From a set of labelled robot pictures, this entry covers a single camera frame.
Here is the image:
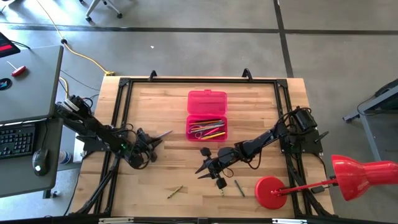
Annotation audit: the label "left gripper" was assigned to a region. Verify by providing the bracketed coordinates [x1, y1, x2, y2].
[129, 127, 164, 170]

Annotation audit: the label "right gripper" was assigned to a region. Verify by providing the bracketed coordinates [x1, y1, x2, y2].
[195, 146, 239, 190]

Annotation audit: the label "yellow highlighter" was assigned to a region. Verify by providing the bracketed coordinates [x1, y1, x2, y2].
[201, 131, 227, 140]

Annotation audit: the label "pink highlighter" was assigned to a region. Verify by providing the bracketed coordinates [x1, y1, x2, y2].
[201, 127, 220, 138]

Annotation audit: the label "purple-handled scissors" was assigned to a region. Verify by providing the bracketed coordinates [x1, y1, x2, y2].
[187, 123, 225, 140]

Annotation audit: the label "pink plastic supply box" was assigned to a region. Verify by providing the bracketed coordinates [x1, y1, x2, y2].
[185, 89, 228, 143]

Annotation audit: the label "red desk lamp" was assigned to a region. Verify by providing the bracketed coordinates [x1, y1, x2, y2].
[254, 154, 398, 210]

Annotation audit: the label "white blue bottle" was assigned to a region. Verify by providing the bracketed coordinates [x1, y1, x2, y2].
[58, 150, 72, 165]

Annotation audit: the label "black computer mouse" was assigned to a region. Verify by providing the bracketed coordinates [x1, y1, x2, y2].
[32, 148, 50, 177]

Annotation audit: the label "grey desk shelf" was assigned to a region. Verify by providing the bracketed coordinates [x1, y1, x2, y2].
[0, 45, 65, 124]

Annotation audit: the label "black keyboard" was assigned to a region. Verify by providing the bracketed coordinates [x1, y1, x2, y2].
[0, 124, 37, 159]

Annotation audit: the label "grey desk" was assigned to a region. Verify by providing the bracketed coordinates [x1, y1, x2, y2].
[0, 118, 63, 199]

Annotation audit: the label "office chair base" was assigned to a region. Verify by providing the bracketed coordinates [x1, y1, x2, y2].
[79, 0, 123, 22]

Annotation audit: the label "grey cart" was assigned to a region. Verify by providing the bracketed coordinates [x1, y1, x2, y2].
[343, 79, 398, 162]

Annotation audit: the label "black tablet red stripe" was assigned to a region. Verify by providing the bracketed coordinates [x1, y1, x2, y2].
[0, 30, 21, 58]

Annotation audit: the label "black aluminium frame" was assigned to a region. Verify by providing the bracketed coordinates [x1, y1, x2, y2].
[71, 68, 335, 218]

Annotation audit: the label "yellow cable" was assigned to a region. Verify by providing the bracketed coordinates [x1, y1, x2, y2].
[35, 0, 116, 77]

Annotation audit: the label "red-handled tool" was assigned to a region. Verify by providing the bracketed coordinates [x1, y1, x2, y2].
[6, 60, 27, 77]

